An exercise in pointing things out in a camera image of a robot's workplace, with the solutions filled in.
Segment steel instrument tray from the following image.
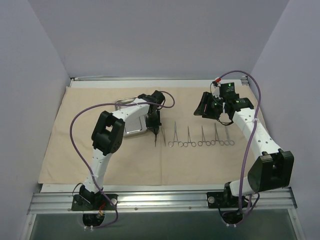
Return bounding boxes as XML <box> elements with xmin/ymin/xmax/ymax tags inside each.
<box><xmin>115</xmin><ymin>96</ymin><xmax>147</xmax><ymax>138</ymax></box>

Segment steel forceps with ring handles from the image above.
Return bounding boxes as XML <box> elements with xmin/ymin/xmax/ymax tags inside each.
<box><xmin>210</xmin><ymin>123</ymin><xmax>225</xmax><ymax>146</ymax></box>

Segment beige cloth kit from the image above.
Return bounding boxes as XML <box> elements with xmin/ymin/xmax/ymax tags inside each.
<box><xmin>38</xmin><ymin>87</ymin><xmax>255</xmax><ymax>186</ymax></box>

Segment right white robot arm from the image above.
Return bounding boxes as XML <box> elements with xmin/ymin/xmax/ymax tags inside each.
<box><xmin>193</xmin><ymin>78</ymin><xmax>294</xmax><ymax>207</ymax></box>

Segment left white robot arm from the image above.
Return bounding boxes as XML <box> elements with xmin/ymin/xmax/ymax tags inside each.
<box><xmin>79</xmin><ymin>90</ymin><xmax>166</xmax><ymax>210</ymax></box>

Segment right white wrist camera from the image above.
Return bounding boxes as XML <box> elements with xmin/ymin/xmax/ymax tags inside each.
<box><xmin>212</xmin><ymin>77</ymin><xmax>222</xmax><ymax>86</ymax></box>

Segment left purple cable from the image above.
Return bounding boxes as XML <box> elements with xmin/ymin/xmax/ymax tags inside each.
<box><xmin>69</xmin><ymin>89</ymin><xmax>176</xmax><ymax>229</ymax></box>

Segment purple cable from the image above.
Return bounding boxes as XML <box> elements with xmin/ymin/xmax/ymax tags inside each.
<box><xmin>212</xmin><ymin>70</ymin><xmax>263</xmax><ymax>221</ymax></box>
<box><xmin>69</xmin><ymin>89</ymin><xmax>176</xmax><ymax>229</ymax></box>

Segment back aluminium rail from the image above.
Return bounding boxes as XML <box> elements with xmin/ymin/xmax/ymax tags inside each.
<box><xmin>70</xmin><ymin>75</ymin><xmax>248</xmax><ymax>81</ymax></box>

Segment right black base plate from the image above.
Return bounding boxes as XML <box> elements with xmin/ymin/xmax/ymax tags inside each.
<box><xmin>206</xmin><ymin>191</ymin><xmax>239</xmax><ymax>209</ymax></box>

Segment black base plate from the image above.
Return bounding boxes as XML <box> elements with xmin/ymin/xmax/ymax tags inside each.
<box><xmin>71</xmin><ymin>193</ymin><xmax>118</xmax><ymax>212</ymax></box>
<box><xmin>206</xmin><ymin>191</ymin><xmax>239</xmax><ymax>209</ymax></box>

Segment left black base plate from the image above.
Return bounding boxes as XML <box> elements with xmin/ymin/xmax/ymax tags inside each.
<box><xmin>71</xmin><ymin>193</ymin><xmax>118</xmax><ymax>212</ymax></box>

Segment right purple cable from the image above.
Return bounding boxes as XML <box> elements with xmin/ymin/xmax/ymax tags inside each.
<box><xmin>212</xmin><ymin>70</ymin><xmax>263</xmax><ymax>221</ymax></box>

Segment front aluminium rail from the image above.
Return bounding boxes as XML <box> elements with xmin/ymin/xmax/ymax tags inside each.
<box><xmin>28</xmin><ymin>184</ymin><xmax>297</xmax><ymax>214</ymax></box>

